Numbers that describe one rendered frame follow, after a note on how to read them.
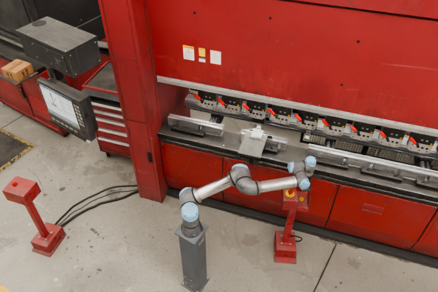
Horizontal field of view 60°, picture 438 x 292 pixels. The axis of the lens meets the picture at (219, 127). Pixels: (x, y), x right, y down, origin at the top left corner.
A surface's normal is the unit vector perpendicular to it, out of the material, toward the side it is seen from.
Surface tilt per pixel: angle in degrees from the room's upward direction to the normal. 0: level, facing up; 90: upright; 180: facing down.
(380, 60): 90
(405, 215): 90
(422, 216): 90
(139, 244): 0
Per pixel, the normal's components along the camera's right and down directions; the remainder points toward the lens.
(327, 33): -0.31, 0.63
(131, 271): 0.00, -0.75
